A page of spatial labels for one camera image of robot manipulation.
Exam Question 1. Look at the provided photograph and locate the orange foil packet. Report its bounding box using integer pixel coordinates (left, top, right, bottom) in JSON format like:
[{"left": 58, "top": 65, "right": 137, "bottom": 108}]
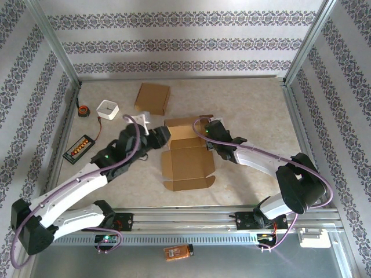
[{"left": 163, "top": 244, "right": 194, "bottom": 262}]

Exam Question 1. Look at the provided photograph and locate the white square desk clock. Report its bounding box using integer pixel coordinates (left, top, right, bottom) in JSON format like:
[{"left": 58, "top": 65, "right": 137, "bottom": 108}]
[{"left": 96, "top": 100, "right": 119, "bottom": 120}]

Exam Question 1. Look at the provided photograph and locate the white plastic bracket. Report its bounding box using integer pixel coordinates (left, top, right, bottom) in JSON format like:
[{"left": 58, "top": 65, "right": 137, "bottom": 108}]
[{"left": 298, "top": 227, "right": 332, "bottom": 249}]

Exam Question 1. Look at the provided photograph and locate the brown cardboard mailer box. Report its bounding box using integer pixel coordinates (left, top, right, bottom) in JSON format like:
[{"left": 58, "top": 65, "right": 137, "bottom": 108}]
[
  {"left": 160, "top": 116, "right": 217, "bottom": 192},
  {"left": 134, "top": 82, "right": 172, "bottom": 116}
]

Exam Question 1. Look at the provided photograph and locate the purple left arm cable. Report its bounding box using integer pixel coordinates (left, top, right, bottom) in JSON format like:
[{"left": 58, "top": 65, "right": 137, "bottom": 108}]
[{"left": 10, "top": 114, "right": 140, "bottom": 269}]

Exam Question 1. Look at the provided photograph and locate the aluminium side rail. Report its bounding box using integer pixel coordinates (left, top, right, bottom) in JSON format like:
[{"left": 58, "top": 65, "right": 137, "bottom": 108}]
[
  {"left": 280, "top": 79, "right": 339, "bottom": 209},
  {"left": 39, "top": 85, "right": 83, "bottom": 211}
]

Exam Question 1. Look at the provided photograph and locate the aluminium frame post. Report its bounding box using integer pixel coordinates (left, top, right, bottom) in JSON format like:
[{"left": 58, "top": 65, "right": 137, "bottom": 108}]
[
  {"left": 282, "top": 0, "right": 341, "bottom": 86},
  {"left": 26, "top": 0, "right": 83, "bottom": 87}
]

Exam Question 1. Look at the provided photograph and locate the thin red wire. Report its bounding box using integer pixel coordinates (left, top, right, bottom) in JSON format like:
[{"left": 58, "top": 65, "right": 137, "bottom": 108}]
[{"left": 94, "top": 116, "right": 103, "bottom": 141}]

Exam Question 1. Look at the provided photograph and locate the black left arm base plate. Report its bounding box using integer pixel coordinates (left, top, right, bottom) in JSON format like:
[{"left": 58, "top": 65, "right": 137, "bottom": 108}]
[{"left": 108, "top": 212, "right": 134, "bottom": 232}]

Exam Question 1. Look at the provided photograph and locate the aluminium mounting rail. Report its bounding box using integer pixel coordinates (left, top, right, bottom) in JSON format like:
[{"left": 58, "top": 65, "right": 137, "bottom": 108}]
[{"left": 27, "top": 204, "right": 344, "bottom": 234}]

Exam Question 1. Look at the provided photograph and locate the black board with orange connectors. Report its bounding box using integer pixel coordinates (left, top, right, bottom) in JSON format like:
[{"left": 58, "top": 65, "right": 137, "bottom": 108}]
[{"left": 63, "top": 134, "right": 97, "bottom": 165}]

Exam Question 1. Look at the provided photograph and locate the orange black tape measure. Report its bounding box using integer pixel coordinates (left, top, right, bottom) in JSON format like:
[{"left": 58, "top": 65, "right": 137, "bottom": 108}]
[{"left": 76, "top": 97, "right": 91, "bottom": 118}]

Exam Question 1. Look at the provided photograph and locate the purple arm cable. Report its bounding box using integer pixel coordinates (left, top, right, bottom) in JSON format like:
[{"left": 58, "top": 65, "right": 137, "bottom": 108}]
[
  {"left": 192, "top": 116, "right": 333, "bottom": 252},
  {"left": 10, "top": 114, "right": 140, "bottom": 269}
]

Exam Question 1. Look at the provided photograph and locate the grey slotted cable duct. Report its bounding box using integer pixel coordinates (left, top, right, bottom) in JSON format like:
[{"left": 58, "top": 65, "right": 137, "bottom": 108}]
[{"left": 39, "top": 233, "right": 259, "bottom": 247}]

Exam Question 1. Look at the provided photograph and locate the aluminium back rail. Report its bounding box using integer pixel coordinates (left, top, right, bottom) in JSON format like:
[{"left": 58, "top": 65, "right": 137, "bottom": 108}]
[{"left": 79, "top": 75, "right": 286, "bottom": 82}]

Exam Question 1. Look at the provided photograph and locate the circuit board with green light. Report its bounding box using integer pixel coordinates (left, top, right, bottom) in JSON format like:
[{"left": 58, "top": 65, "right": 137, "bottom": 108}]
[{"left": 94, "top": 234, "right": 119, "bottom": 244}]

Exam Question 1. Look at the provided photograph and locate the grey metal sheet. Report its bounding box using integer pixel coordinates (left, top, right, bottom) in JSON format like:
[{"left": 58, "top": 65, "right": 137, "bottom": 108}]
[{"left": 28, "top": 244, "right": 353, "bottom": 278}]

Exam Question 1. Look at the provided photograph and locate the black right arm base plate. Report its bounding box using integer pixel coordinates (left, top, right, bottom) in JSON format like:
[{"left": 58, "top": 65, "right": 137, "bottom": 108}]
[{"left": 235, "top": 211, "right": 289, "bottom": 232}]

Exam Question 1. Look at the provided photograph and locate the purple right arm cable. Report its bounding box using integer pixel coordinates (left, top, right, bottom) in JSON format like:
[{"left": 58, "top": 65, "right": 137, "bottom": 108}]
[{"left": 192, "top": 116, "right": 333, "bottom": 252}]

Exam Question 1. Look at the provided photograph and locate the small board with coloured wires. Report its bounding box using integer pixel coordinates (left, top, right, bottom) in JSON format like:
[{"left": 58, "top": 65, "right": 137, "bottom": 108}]
[{"left": 256, "top": 231, "right": 278, "bottom": 243}]

